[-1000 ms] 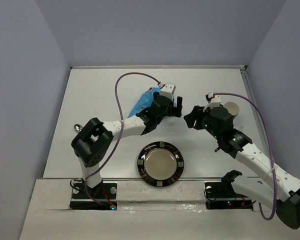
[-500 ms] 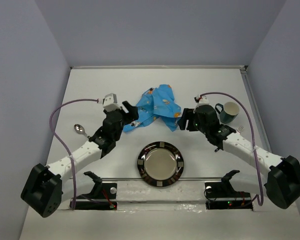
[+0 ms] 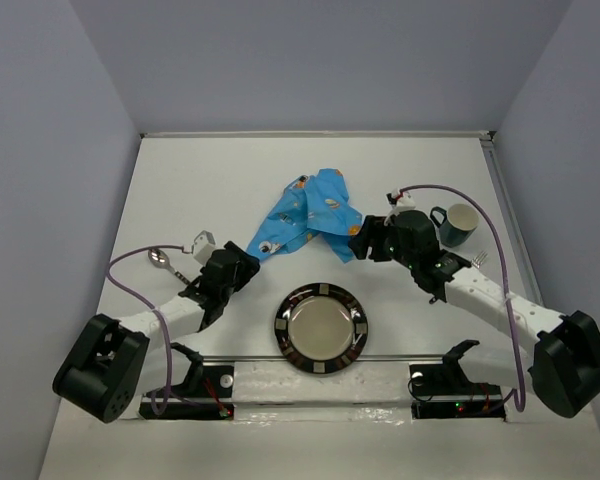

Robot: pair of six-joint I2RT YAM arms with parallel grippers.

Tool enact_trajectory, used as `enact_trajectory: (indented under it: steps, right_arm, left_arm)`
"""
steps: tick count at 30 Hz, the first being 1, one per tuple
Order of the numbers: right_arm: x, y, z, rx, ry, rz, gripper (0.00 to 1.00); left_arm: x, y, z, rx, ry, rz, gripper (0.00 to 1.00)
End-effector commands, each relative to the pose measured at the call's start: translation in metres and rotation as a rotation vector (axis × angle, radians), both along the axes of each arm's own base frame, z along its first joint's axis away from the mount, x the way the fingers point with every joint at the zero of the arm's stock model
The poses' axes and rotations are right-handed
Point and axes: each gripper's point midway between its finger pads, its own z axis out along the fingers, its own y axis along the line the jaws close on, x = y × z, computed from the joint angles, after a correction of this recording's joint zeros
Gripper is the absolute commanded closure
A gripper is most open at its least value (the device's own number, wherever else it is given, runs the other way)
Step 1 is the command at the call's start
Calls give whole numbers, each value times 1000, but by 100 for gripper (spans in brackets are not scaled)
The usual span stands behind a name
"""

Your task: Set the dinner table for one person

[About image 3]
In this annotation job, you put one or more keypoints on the metal spoon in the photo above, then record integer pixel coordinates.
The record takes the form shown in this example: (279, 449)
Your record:
(160, 260)

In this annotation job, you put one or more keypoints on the dark green mug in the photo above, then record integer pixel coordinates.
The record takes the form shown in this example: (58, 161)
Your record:
(455, 224)

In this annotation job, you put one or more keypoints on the blue space-print cloth napkin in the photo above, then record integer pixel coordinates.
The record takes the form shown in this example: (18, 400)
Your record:
(309, 207)

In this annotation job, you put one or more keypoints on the black rimmed dinner plate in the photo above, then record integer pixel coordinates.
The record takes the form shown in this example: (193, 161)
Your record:
(321, 328)

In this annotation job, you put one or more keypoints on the metal fork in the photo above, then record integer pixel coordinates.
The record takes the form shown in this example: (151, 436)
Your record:
(480, 259)

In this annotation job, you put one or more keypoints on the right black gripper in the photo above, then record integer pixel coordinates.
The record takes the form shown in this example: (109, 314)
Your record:
(373, 229)

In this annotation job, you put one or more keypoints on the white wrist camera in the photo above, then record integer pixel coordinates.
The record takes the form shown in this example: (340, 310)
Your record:
(400, 202)
(203, 247)

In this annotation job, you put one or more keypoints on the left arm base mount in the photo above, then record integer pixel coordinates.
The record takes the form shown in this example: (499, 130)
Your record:
(207, 399)

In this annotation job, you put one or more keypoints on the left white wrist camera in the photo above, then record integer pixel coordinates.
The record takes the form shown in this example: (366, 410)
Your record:
(203, 247)

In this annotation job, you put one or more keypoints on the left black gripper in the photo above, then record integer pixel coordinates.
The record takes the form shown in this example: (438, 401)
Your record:
(246, 266)

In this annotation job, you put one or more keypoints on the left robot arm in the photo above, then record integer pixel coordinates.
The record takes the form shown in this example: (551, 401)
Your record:
(102, 370)

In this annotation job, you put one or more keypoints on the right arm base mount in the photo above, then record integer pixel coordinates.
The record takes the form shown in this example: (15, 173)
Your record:
(438, 394)

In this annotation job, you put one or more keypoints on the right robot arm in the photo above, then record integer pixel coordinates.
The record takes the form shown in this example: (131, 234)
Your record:
(564, 350)

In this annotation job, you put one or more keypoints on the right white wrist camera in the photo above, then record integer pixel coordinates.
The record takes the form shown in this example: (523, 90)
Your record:
(400, 202)

